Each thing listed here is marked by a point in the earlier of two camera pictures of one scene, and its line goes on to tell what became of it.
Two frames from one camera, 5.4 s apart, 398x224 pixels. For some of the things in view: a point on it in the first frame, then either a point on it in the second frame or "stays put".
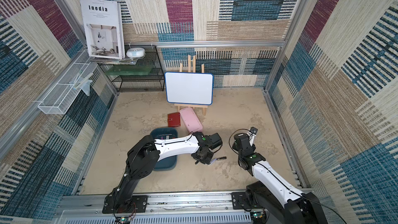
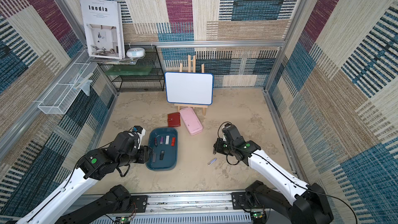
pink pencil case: [190, 120] stays put
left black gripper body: [205, 159] → [140, 155]
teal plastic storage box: [168, 163] stays put
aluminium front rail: [162, 207] stays put
